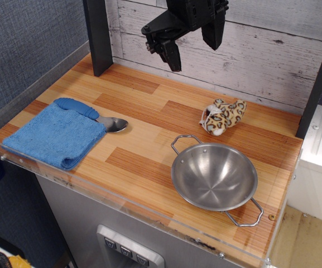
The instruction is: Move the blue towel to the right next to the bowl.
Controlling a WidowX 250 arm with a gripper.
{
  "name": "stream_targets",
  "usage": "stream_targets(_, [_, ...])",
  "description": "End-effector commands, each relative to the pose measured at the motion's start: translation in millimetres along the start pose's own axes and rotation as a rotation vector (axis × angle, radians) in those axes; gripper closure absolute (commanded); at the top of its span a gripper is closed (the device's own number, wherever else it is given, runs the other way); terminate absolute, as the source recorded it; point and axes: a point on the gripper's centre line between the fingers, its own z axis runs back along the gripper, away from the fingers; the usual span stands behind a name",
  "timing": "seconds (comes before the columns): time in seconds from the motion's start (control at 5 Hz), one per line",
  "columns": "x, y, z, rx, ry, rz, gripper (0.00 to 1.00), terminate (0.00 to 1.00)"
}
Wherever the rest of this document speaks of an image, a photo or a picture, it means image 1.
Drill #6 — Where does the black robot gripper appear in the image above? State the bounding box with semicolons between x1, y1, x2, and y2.
141;1;229;71

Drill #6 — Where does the blue handled metal spoon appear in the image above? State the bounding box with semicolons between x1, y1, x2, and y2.
54;98;128;133

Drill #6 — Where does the stainless steel bowl with handles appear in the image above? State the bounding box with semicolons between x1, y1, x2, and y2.
171;136;264;227

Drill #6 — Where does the blue towel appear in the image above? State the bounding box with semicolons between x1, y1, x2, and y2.
2;103;106;170

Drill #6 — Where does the leopard print plush toy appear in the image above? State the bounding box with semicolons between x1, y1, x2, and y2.
199;99;247;136

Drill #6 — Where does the white grooved side cabinet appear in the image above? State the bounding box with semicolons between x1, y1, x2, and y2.
287;105;322;220

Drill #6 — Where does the silver dispenser button panel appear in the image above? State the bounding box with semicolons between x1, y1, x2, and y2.
97;224;165;267

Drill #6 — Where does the clear acrylic table guard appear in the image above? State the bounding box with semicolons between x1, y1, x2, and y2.
0;49;302;267

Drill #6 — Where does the yellow object at bottom left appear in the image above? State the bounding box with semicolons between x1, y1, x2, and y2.
8;255;32;268

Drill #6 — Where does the dark left vertical post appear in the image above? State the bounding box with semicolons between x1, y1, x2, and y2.
83;0;113;76

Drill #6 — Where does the dark vertical post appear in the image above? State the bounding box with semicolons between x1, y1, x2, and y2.
295;0;322;139
83;0;113;76

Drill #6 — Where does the dark right vertical post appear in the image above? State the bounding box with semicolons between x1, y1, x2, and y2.
295;0;322;139

